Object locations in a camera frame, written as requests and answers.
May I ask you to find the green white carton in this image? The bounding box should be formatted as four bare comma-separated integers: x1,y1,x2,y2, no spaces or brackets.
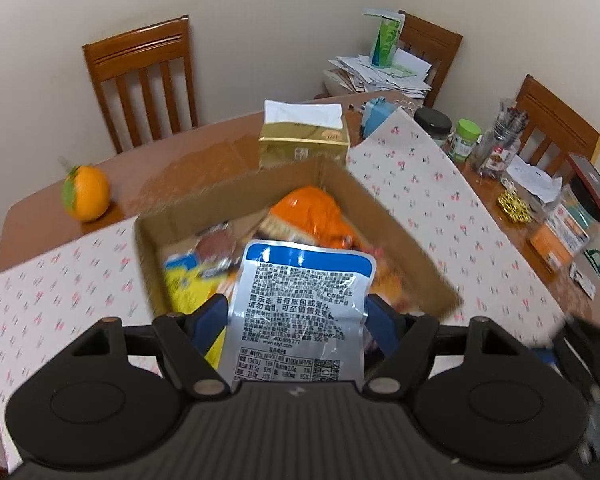
364,8,406,68

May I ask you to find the black lid jar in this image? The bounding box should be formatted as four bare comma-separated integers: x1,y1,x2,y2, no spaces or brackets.
413,107,454,150

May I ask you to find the gold tissue box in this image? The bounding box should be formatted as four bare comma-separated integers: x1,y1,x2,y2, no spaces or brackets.
258,100,351,170

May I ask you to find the gold ornament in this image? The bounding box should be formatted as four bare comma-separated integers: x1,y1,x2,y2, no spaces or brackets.
496,187,531,223

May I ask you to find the stack of white papers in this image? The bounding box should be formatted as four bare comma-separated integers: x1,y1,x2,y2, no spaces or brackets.
322,50,433,106

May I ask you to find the cardboard box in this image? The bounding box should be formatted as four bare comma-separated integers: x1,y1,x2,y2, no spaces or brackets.
134,155,462,321

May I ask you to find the silver blue snack packet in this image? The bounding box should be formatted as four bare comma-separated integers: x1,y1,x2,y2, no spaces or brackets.
217,240,377,393

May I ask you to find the small orange-yellow pastry packet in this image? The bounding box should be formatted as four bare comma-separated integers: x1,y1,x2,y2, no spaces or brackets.
372,250,411,311

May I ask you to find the crumpled white paper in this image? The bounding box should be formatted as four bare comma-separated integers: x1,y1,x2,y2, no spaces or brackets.
500,154,563,206

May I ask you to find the clear packet with red-brown cake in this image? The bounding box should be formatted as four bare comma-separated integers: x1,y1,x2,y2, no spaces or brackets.
194,225,238,273

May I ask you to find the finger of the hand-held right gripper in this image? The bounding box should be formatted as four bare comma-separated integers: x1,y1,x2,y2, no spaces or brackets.
532,312,600,403

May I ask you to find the glass jar with pens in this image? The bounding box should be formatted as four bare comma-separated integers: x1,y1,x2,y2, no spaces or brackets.
472,100,530,181

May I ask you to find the red flat case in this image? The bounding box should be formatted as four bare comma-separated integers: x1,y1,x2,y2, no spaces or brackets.
565,152,600,241

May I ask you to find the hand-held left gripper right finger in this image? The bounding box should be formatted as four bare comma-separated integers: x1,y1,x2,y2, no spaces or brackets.
362,294,518,395

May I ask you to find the cherry print tablecloth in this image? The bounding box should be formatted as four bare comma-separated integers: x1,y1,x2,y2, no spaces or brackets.
0,107,571,466

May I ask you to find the green lid jar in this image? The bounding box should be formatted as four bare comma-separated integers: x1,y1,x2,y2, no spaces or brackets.
450,119,482,162

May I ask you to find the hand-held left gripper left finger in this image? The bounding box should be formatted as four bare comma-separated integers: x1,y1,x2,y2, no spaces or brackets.
82,294,230,401

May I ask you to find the long yellow snack packet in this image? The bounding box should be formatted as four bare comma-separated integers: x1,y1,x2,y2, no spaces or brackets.
164,252,228,368

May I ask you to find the orange fruit with leaf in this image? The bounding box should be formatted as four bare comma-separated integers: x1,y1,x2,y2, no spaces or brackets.
61,162,112,223

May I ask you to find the orange box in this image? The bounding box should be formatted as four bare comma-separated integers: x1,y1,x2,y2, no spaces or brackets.
527,195,593,268

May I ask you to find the small blue box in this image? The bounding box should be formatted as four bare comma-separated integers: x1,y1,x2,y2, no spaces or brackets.
358,97,392,139

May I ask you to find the large orange snack packet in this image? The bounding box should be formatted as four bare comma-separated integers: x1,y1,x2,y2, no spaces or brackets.
257,186,361,261

